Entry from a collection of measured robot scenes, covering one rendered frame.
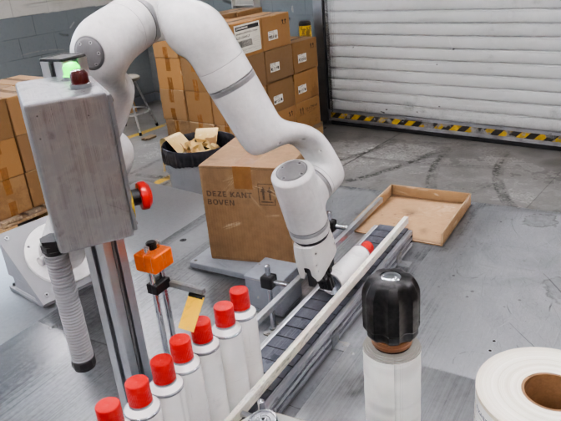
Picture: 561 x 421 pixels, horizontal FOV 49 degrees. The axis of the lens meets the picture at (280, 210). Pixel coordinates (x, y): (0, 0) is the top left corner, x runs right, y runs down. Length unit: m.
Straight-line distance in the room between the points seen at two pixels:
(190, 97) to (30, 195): 1.44
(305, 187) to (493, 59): 4.12
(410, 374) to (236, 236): 0.81
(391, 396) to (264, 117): 0.51
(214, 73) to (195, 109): 3.86
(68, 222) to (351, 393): 0.59
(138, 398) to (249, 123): 0.50
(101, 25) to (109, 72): 0.08
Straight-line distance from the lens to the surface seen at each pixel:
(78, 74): 0.79
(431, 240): 1.74
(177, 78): 4.98
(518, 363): 0.98
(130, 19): 1.14
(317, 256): 1.24
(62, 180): 0.77
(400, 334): 0.88
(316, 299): 1.39
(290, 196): 1.13
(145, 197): 0.81
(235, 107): 1.08
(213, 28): 1.06
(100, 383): 1.34
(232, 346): 1.03
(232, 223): 1.60
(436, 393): 1.14
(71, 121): 0.76
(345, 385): 1.15
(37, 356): 1.49
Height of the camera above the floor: 1.61
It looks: 23 degrees down
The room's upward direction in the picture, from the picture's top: 5 degrees counter-clockwise
